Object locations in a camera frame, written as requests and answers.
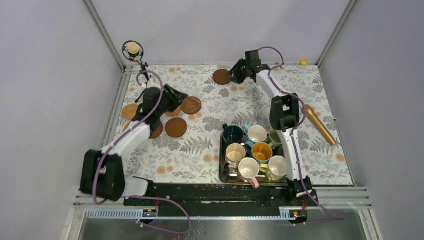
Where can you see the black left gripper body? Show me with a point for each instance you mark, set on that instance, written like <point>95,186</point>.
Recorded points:
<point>166,106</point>

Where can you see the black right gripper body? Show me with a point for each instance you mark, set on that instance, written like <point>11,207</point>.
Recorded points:
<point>248,67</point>

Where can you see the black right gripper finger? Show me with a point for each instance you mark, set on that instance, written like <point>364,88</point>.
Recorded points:
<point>239,69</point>
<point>238,79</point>

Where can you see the light brown coaster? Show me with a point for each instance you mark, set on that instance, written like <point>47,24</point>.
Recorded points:
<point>174,113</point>

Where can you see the scratched dark brown coaster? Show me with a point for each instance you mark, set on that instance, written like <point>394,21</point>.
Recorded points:
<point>191,105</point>

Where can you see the reddish brown coaster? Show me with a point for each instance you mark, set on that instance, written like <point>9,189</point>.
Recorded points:
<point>176,127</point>

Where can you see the light wooden coaster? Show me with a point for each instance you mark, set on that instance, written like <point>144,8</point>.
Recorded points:
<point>157,132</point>

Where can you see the orange brown coaster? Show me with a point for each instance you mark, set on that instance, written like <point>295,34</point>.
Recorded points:
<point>129,111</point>

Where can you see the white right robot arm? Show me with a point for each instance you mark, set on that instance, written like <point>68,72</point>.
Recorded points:
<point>284,117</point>

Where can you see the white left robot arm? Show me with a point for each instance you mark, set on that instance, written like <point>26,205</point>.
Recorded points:
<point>103,170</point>

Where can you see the dark green mug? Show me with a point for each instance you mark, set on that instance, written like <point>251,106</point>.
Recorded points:
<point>232,134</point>

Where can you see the light blue mug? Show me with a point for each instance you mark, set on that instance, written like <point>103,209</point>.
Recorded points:
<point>255,134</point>

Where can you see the studio microphone on stand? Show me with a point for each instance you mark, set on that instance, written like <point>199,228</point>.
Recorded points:
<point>133,51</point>

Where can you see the light green mug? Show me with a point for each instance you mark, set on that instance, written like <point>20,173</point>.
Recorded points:
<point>273,139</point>

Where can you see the gold microphone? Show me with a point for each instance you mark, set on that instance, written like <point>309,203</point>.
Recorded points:
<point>314,119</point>

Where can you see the blue mug yellow inside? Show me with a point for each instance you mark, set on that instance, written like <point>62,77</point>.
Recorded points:
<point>259,151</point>

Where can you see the pink mug white inside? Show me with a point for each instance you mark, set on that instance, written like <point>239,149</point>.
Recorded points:
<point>248,170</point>

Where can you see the metal tray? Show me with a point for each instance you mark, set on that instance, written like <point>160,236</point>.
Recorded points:
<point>229,175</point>

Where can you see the green mug white inside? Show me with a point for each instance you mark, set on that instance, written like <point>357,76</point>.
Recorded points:
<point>275,169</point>

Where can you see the cream mug black handle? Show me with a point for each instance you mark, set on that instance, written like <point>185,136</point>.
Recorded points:
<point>234,153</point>

